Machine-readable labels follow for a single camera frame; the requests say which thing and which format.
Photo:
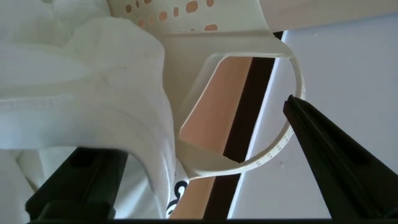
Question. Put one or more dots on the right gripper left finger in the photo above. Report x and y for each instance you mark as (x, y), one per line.
(81, 186)

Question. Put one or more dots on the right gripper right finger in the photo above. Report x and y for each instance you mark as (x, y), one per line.
(345, 174)

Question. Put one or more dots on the white garment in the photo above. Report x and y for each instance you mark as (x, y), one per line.
(93, 93)

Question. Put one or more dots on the white laundry basket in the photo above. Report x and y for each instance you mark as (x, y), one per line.
(236, 40)

